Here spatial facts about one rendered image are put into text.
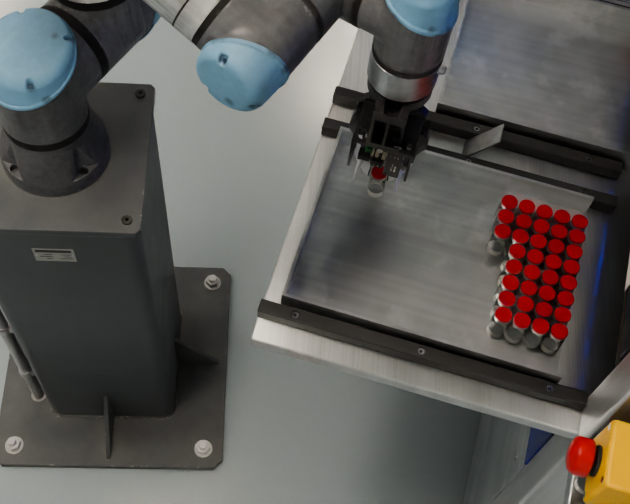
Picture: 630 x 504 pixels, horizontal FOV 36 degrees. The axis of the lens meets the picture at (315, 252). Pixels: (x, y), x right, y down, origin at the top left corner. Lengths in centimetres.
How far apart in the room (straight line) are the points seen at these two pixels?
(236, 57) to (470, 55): 61
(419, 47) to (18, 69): 51
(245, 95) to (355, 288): 38
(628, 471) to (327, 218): 48
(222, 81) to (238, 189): 141
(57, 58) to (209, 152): 117
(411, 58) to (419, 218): 33
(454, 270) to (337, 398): 90
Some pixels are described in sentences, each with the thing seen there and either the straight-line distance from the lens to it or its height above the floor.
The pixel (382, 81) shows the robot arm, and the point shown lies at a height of 116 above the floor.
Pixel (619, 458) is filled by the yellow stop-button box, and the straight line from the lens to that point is 101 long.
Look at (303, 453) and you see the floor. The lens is 202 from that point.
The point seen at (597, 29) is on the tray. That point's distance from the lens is 151.
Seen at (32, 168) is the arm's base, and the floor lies 84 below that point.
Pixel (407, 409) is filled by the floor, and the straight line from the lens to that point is 208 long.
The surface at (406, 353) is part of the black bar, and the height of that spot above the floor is 90.
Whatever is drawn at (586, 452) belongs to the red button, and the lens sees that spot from 102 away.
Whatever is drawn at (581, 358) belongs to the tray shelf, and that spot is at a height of 88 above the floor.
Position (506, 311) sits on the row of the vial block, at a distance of 115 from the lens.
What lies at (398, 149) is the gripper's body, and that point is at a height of 108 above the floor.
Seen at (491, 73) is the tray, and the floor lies 88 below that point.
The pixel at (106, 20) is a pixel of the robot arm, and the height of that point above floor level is 100.
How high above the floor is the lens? 193
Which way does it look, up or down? 61 degrees down
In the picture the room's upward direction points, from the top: 8 degrees clockwise
